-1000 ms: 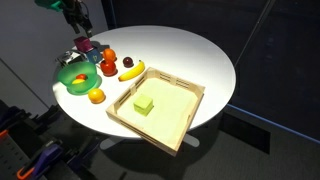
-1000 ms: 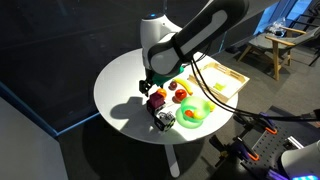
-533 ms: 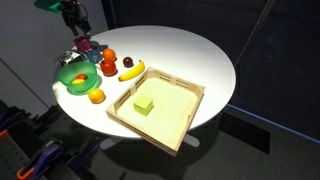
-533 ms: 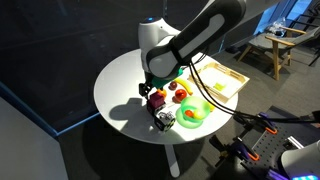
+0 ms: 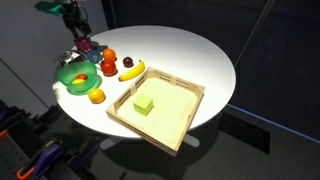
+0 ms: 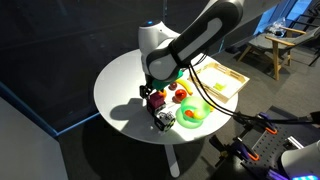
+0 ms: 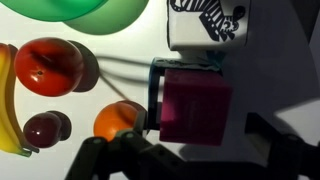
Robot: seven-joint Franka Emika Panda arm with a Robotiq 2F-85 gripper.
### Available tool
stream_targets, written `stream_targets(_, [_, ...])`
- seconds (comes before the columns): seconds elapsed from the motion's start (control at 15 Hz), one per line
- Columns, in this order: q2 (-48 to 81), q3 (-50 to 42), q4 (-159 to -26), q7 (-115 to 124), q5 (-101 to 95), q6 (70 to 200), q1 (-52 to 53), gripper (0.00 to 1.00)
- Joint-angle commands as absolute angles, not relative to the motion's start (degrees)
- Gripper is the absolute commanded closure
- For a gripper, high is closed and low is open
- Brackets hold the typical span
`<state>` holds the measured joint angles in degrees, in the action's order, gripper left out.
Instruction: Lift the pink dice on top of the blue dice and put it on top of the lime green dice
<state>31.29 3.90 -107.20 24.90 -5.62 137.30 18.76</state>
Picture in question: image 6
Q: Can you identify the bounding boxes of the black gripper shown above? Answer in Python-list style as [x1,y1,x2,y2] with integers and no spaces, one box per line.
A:
[139,74,168,100]

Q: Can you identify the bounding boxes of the pink dice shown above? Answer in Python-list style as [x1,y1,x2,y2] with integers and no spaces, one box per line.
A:
[147,92,167,116]

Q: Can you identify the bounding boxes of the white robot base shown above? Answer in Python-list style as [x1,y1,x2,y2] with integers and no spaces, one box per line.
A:
[280,139,320,180]

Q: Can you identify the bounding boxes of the black white zebra dice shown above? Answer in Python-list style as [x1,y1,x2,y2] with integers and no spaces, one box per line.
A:
[153,111,177,132]

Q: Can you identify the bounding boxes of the lime green dice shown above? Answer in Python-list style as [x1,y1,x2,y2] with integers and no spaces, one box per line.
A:
[213,82,227,92]

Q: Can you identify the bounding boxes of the red toy tomato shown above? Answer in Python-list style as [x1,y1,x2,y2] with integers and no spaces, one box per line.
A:
[174,89,188,101]

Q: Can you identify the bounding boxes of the yellow toy banana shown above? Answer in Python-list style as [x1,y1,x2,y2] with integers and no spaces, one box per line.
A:
[175,78,194,95]

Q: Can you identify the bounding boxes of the green plastic bowl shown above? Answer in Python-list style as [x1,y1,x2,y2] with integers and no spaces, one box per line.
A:
[175,96,211,129]

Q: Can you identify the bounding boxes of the yellow toy lemon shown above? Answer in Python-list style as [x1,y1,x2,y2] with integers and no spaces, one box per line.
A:
[193,109,205,120]

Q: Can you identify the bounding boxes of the white table base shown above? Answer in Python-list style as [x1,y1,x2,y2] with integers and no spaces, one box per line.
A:
[163,143,181,178]

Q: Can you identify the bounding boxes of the wooden tray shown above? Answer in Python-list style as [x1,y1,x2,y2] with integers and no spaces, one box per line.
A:
[188,61,250,104]

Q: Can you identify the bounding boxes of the black clamp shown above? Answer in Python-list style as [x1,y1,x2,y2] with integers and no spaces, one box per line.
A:
[209,134,234,162]

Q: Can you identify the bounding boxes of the purple clamp orange tip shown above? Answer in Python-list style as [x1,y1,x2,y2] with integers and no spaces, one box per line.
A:
[233,138,261,162]
[258,112,278,135]

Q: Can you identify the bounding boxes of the wooden armchair grey cushion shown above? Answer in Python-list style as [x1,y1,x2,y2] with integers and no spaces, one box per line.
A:
[238,25,320,81]

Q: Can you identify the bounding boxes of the black perforated breadboard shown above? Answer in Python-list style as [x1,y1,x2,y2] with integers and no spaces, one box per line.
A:
[240,128,320,180]

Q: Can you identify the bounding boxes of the clear plastic bag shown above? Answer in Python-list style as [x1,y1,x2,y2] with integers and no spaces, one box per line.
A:
[268,17,288,36]

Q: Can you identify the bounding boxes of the black cable bundle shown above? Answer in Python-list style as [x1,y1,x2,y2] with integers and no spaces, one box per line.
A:
[188,64,320,127]

